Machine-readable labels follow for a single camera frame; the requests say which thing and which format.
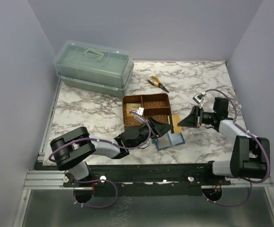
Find blue leather card holder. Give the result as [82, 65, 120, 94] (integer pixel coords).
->
[152, 131, 185, 150]

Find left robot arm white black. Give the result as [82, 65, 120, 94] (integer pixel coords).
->
[49, 113, 173, 171]

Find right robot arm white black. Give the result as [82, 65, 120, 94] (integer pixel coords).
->
[178, 97, 270, 179]

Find brown woven divided basket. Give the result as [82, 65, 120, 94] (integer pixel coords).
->
[122, 93, 172, 129]

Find green plastic storage box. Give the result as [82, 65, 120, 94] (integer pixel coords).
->
[53, 40, 134, 97]

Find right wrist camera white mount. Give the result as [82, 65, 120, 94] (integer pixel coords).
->
[193, 94, 205, 106]

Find yellow handled pliers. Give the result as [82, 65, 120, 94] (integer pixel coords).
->
[147, 76, 169, 93]

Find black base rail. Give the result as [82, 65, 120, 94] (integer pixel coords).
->
[63, 164, 231, 197]

